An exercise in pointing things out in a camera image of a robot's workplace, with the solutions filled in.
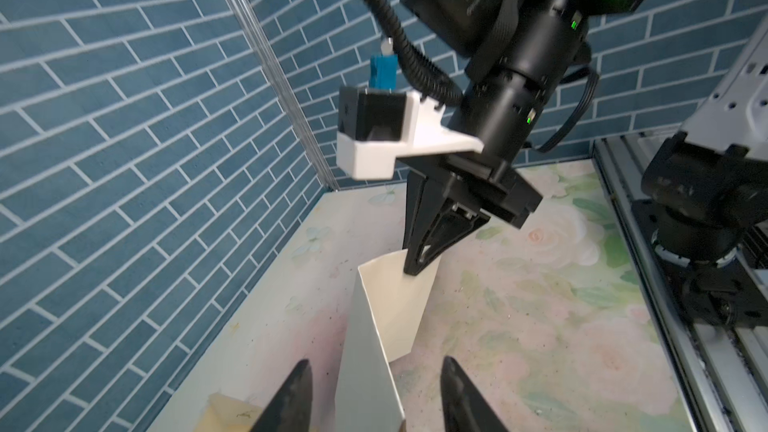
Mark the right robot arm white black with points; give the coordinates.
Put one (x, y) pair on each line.
(626, 64)

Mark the cream letter paper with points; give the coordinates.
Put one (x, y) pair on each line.
(386, 311)

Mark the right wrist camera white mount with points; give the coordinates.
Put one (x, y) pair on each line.
(377, 125)

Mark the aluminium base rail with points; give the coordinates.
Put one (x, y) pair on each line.
(712, 322)

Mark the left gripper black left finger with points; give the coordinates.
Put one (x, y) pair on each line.
(290, 408)

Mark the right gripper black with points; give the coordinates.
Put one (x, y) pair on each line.
(474, 185)

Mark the right aluminium corner post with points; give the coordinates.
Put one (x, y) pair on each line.
(258, 42)

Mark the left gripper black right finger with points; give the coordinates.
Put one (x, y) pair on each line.
(464, 408)

